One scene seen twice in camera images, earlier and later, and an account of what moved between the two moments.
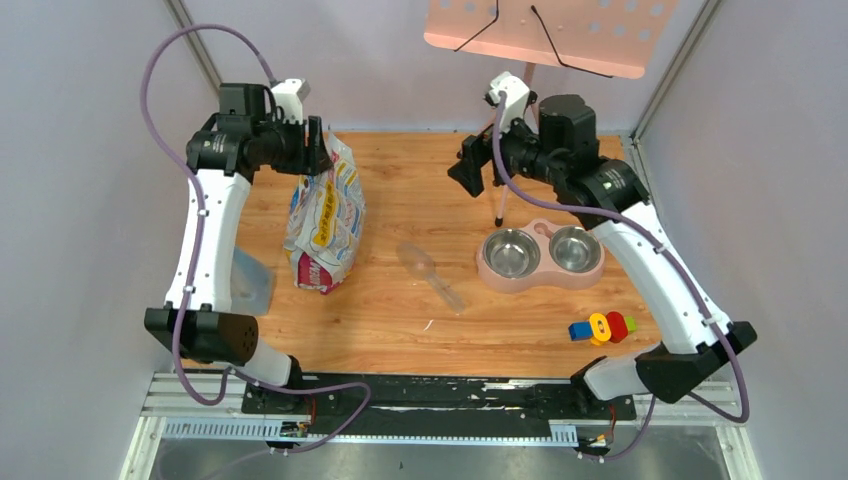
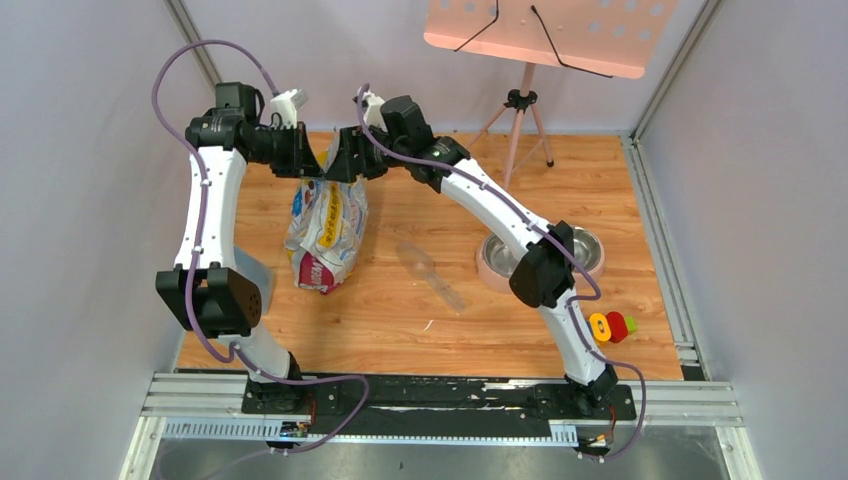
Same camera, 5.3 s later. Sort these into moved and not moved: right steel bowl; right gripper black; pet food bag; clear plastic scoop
Moved: right gripper black
Not moved: right steel bowl; pet food bag; clear plastic scoop
